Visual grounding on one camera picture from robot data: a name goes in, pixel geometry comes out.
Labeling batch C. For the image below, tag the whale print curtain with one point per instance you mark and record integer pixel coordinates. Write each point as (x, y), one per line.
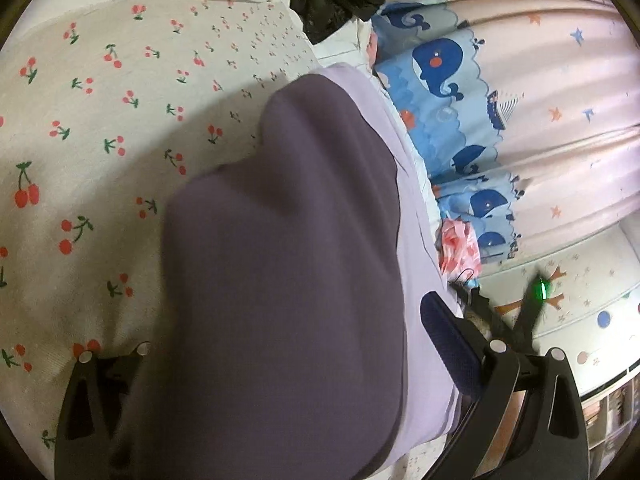
(525, 110)

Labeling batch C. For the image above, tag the purple two-tone jacket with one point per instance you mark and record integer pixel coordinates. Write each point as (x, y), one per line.
(275, 260)

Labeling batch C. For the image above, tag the white striped quilt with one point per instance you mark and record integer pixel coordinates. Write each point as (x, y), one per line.
(345, 47)

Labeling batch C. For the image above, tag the cherry print bed sheet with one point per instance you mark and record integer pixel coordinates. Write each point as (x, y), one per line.
(100, 160)

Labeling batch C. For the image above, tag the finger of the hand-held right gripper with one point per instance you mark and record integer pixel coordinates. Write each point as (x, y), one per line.
(482, 310)

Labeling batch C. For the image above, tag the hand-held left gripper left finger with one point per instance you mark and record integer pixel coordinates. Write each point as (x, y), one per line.
(107, 370)

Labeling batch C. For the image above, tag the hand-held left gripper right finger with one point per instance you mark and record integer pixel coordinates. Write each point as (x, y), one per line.
(447, 345)

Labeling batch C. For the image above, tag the pink plastic bag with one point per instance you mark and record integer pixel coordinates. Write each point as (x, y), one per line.
(460, 250)

